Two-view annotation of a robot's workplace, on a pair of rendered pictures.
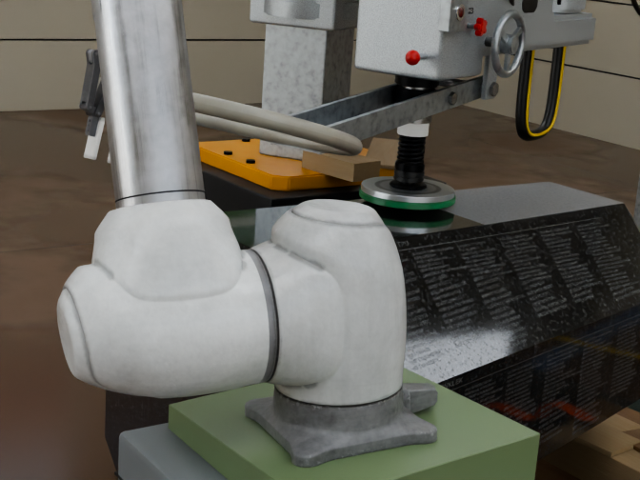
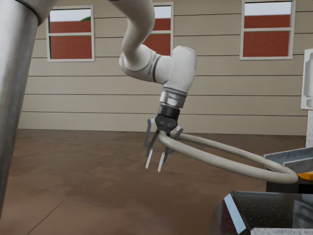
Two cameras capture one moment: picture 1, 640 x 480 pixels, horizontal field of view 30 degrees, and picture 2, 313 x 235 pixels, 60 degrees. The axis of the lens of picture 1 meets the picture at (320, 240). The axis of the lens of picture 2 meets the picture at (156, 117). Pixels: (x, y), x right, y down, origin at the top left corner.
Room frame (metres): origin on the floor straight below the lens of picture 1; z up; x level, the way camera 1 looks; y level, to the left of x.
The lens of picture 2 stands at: (1.21, -0.27, 1.34)
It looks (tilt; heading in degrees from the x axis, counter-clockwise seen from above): 8 degrees down; 42
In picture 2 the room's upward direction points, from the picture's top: straight up
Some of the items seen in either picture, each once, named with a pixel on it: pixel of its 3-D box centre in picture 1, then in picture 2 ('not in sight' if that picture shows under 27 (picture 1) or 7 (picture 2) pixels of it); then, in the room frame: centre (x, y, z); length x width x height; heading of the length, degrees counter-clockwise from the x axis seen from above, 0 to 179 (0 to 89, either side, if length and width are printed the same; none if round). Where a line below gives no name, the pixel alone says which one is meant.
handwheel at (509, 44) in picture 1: (494, 42); not in sight; (2.66, -0.36, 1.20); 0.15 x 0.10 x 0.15; 146
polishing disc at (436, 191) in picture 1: (408, 189); not in sight; (2.62, -0.19, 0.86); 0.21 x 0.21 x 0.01
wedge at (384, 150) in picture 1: (385, 153); not in sight; (3.31, -0.17, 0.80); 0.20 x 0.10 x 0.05; 171
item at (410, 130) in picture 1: (412, 126); not in sight; (2.62, -0.19, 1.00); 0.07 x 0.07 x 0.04
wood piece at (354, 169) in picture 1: (340, 164); not in sight; (3.11, -0.04, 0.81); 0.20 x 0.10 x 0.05; 44
